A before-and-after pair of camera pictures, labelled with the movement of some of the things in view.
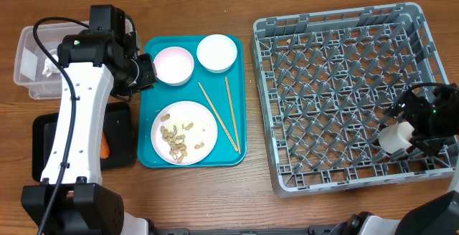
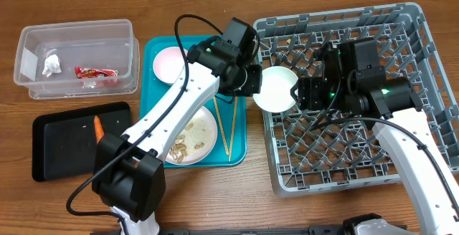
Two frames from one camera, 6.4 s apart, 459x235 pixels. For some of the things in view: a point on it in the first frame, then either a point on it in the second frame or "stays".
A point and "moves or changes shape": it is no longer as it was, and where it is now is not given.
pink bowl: [174, 66] stays
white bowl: [216, 53] moves or changes shape
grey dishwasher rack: [326, 82] stays
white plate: [183, 133] stays
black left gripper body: [142, 74] to [248, 79]
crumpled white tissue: [49, 68] stays
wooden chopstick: [217, 116] to [221, 125]
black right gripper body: [433, 127] to [318, 94]
